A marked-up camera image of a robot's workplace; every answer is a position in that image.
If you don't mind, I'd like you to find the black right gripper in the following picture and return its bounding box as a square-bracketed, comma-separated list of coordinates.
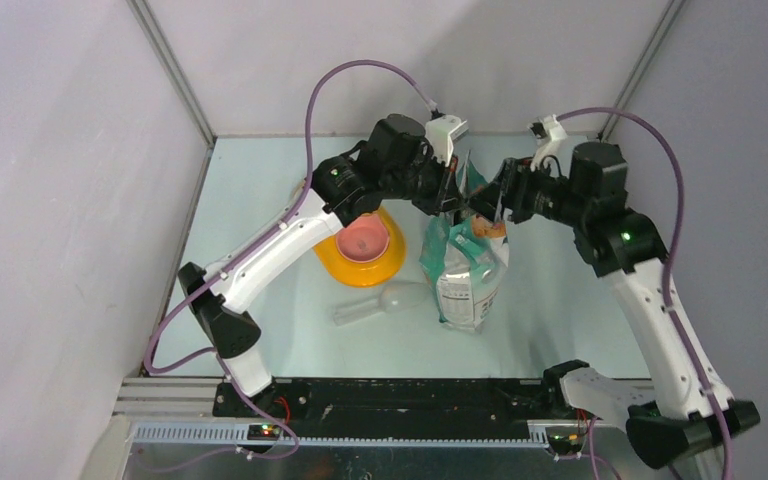
[464, 153, 591, 228]

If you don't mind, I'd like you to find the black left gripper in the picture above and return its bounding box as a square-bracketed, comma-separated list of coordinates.
[381, 146, 463, 217]

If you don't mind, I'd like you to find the green white pet food bag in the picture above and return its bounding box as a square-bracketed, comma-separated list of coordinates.
[419, 150, 511, 333]

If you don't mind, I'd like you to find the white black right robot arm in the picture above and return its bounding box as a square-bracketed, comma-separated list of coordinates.
[467, 142, 760, 469]

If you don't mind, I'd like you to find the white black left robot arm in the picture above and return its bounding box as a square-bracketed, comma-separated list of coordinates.
[178, 114, 468, 417]

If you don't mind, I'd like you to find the clear plastic food scoop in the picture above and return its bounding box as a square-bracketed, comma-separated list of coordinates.
[332, 281, 431, 326]

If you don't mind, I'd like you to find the pink cat ear bowl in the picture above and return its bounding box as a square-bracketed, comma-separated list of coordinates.
[335, 214, 390, 263]

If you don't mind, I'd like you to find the yellow double bowl feeder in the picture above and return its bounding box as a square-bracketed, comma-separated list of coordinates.
[313, 207, 407, 288]

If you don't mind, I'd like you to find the right controller board with LEDs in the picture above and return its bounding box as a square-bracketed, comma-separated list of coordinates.
[546, 433, 586, 457]

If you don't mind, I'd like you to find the controller board with leds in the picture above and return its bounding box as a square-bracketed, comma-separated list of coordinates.
[546, 433, 586, 457]
[246, 424, 283, 441]

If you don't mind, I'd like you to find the left controller board with LEDs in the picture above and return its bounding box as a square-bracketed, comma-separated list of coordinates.
[246, 424, 283, 441]

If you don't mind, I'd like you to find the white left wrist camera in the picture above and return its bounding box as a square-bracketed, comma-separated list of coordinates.
[425, 114, 469, 167]

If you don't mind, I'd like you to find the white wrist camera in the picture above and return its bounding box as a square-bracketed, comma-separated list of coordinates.
[425, 114, 469, 167]
[530, 115, 568, 172]

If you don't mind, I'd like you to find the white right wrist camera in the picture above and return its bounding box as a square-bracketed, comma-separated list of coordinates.
[530, 115, 568, 172]

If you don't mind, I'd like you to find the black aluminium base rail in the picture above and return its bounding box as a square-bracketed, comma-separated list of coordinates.
[113, 374, 710, 452]

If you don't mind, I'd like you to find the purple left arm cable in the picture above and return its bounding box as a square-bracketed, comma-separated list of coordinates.
[142, 60, 440, 462]

